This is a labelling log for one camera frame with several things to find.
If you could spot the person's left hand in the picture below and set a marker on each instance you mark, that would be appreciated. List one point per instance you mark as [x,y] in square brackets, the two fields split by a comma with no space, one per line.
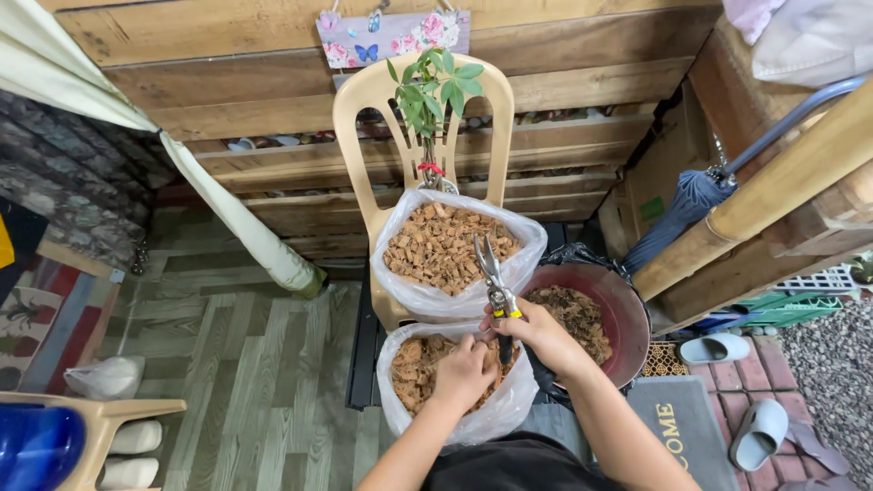
[464,375]

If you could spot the person's right hand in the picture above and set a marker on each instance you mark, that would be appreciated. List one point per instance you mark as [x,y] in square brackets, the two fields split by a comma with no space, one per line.
[545,334]

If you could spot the person's right fingers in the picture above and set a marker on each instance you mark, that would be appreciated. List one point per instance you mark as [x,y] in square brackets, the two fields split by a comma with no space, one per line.
[501,322]

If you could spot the person's left fingers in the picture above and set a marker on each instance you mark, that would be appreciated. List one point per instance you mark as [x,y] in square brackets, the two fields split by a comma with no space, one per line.
[485,353]

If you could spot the clear bag of coco chips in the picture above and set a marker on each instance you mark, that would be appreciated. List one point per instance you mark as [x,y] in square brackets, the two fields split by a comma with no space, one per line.
[409,372]
[443,252]

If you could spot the person's black shirt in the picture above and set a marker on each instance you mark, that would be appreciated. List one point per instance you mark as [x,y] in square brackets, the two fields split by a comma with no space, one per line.
[511,467]

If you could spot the red basin with coco husk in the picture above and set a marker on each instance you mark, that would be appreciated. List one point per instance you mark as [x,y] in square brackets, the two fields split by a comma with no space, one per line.
[622,307]

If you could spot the gold patterned mat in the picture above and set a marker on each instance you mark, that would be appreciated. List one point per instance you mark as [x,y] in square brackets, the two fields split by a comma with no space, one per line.
[665,359]

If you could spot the red ribbon on plant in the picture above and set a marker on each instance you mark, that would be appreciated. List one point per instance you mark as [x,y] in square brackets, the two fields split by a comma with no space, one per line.
[429,168]

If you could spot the light blue slipper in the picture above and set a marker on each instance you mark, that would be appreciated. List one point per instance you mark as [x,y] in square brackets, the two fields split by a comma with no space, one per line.
[713,349]
[758,433]

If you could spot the grey doormat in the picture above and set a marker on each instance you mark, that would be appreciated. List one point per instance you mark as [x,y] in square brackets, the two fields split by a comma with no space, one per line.
[682,436]

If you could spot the blue plastic crate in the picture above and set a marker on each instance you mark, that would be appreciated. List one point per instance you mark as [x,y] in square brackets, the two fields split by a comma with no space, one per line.
[716,322]

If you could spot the blue folded umbrella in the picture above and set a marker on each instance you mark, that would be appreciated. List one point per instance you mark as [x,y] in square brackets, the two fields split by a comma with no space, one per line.
[689,198]

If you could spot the beige plastic chair with slatted back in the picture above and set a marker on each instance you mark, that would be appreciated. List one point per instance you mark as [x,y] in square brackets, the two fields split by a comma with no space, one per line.
[354,136]

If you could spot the green leafy potted plant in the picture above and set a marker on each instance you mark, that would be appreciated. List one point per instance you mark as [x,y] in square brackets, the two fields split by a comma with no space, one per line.
[426,95]

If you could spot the green plastic crate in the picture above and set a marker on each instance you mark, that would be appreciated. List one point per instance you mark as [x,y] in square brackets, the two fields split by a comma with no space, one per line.
[791,310]

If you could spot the floral butterfly hanging sign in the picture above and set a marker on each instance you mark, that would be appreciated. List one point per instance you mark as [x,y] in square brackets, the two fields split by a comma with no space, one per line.
[389,37]

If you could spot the bamboo pole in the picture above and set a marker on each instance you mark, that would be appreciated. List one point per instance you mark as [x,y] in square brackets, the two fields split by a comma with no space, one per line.
[784,184]

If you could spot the white plastic crate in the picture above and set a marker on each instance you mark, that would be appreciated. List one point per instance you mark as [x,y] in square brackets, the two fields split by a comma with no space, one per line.
[818,279]

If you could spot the brown sandal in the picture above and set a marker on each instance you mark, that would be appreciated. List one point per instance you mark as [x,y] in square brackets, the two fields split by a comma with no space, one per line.
[818,450]

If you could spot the white slipper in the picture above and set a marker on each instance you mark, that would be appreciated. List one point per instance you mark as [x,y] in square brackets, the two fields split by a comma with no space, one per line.
[129,473]
[136,436]

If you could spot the beige plastic chair with blue container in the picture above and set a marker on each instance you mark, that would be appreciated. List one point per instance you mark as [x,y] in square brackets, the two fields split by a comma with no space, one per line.
[116,412]

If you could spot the white filled plastic bag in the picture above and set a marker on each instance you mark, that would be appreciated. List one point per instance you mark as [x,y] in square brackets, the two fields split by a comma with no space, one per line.
[106,378]

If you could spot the pink cloth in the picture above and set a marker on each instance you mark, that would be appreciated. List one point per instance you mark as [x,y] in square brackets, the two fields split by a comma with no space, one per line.
[750,17]

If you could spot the white cloth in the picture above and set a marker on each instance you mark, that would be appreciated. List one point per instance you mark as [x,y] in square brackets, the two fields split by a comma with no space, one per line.
[818,41]

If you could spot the colourful patterned rug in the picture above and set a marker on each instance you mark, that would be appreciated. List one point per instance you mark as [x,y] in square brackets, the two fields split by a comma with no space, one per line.
[48,320]

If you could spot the blue plastic container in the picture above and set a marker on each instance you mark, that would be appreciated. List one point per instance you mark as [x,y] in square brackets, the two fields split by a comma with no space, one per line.
[37,447]

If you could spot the cream curtain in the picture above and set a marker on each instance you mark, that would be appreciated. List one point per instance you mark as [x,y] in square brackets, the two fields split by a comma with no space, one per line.
[41,68]

